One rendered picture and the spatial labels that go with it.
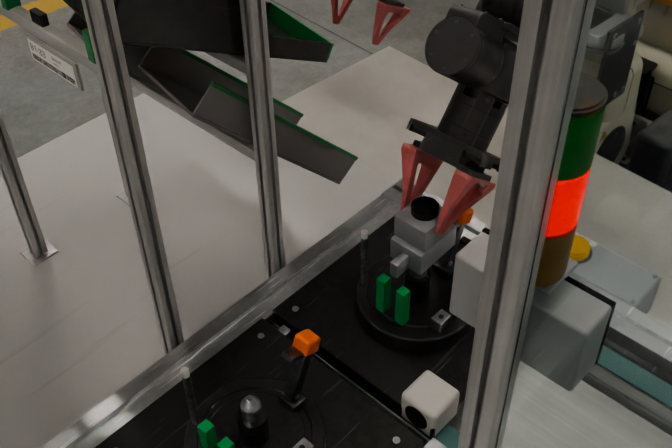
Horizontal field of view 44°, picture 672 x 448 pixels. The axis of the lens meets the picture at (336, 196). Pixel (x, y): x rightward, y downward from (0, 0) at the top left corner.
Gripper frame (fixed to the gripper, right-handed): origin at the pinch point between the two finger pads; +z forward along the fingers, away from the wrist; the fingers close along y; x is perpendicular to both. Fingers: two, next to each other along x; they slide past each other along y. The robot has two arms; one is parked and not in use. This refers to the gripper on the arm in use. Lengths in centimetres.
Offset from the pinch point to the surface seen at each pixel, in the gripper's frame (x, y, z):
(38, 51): -29.2, -31.3, -0.1
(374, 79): 51, -47, -10
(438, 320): 3.6, 5.2, 9.8
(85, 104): 118, -201, 44
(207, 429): -20.0, -0.8, 24.2
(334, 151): 9.0, -20.1, -0.3
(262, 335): -4.4, -9.7, 20.3
